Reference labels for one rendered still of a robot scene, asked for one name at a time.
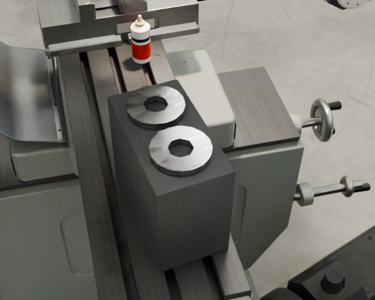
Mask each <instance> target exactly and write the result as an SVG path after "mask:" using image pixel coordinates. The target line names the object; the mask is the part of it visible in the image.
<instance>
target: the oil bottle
mask: <svg viewBox="0 0 375 300"><path fill-rule="evenodd" d="M130 28H131V39H132V55H133V60H134V62H136V63H139V64H144V63H147V62H149V61H150V60H151V34H150V25H149V24H148V23H147V22H145V21H144V20H143V19H142V17H141V15H138V18H137V20H136V21H135V23H133V24H132V25H131V26H130Z"/></svg>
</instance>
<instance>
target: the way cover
mask: <svg viewBox="0 0 375 300"><path fill-rule="evenodd" d="M43 51H44V52H43ZM6 56H7V57H6ZM27 63H28V64H27ZM44 63H45V64H44ZM10 67H11V68H10ZM42 68H43V69H42ZM53 80H54V81H53ZM10 81H11V82H10ZM30 81H31V83H30ZM8 82H9V83H8ZM25 86H26V87H25ZM13 94H14V95H13ZM3 96H4V97H3ZM15 96H16V97H15ZM49 98H50V99H49ZM28 103H29V104H28ZM52 106H53V107H52ZM38 107H39V108H38ZM7 111H8V113H7ZM15 113H16V114H18V115H16V114H15ZM31 115H32V116H31ZM47 115H48V116H47ZM2 116H3V117H2ZM41 118H42V119H41ZM4 120H5V121H4ZM55 120H56V121H55ZM24 128H25V130H24ZM47 129H48V130H47ZM36 130H37V131H36ZM52 130H53V131H52ZM0 134H2V135H4V136H7V137H9V138H11V139H14V140H17V141H21V142H53V143H67V139H66V135H65V127H64V119H63V112H62V108H61V100H60V93H59V88H58V80H57V73H56V68H55V61H54V57H47V56H46V54H45V50H44V49H33V48H18V47H13V46H9V45H7V44H6V43H3V42H1V41H0Z"/></svg>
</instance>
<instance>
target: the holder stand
mask: <svg viewBox="0 0 375 300"><path fill-rule="evenodd" d="M107 100H108V110H109V117H110V128H111V138H112V148H113V154H114V165H115V176H116V178H117V180H118V182H119V184H120V186H121V189H122V191H123V193H124V195H125V197H126V200H127V202H128V204H129V207H130V209H131V211H132V213H133V215H134V218H135V220H136V222H137V225H138V226H139V229H140V231H141V233H142V236H143V238H144V240H145V242H146V244H147V246H148V249H149V251H150V253H151V255H152V257H153V260H154V262H155V265H156V266H157V269H158V271H159V272H163V271H166V270H169V269H171V268H175V267H178V266H180V265H183V264H186V263H189V262H192V261H195V260H198V259H200V258H203V257H207V256H209V255H212V254H215V253H218V252H221V251H224V250H227V249H228V248H229V237H230V225H231V218H232V206H233V195H234V188H235V176H236V171H235V169H234V168H233V166H232V165H231V163H230V161H229V160H228V158H227V157H226V155H225V154H224V152H223V150H222V149H221V148H220V145H219V144H218V143H217V141H216V139H215V138H214V136H213V134H212V133H211V132H210V130H209V128H208V127H207V125H206V124H205V122H204V120H203V119H202V117H201V116H200V114H199V112H198V111H197V109H196V108H195V106H194V104H193V103H192V101H191V100H190V98H189V97H188V95H187V94H186V92H185V90H184V89H183V88H182V86H181V84H180V83H179V81H178V80H177V79H176V80H171V81H168V82H164V83H159V84H156V85H152V86H145V87H142V88H140V89H136V90H132V91H129V92H125V93H120V94H117V95H113V96H109V97H108V99H107Z"/></svg>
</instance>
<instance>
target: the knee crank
mask: <svg viewBox="0 0 375 300"><path fill-rule="evenodd" d="M369 190H370V184H368V183H362V181H361V180H354V181H352V180H351V178H350V177H348V176H343V177H341V179H340V182H339V183H338V184H334V185H328V186H322V187H316V188H312V187H311V185H310V184H309V183H307V182H306V183H300V184H297V185H296V190H295V196H294V199H293V200H294V201H297V203H298V204H299V205H300V206H301V207H304V206H307V205H312V204H313V202H314V197H318V196H324V195H330V194H334V193H339V192H341V193H342V194H343V195H344V196H345V197H351V196H352V195H353V193H357V192H364V191H369Z"/></svg>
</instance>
